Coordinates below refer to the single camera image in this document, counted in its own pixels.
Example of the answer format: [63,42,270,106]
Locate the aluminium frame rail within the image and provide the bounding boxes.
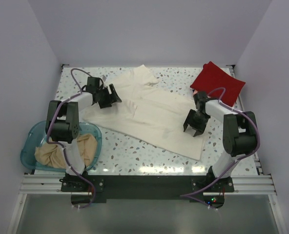
[19,175,64,195]

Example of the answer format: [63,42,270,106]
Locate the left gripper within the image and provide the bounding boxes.
[96,84,121,109]

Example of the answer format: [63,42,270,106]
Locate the tan t-shirt in basket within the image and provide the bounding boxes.
[35,134,98,169]

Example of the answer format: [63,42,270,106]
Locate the teal plastic basket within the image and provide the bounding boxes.
[20,121,102,172]

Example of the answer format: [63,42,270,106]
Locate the cream white t-shirt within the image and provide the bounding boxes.
[83,65,205,160]

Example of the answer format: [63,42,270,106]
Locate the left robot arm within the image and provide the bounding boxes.
[45,77,122,191]

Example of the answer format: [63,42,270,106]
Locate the folded red t-shirt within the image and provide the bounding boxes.
[190,61,246,106]

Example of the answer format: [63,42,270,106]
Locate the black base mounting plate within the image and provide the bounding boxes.
[61,174,235,204]

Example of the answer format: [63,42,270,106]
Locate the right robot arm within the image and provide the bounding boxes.
[183,91,260,192]

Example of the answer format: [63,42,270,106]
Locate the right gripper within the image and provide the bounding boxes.
[183,110,208,137]

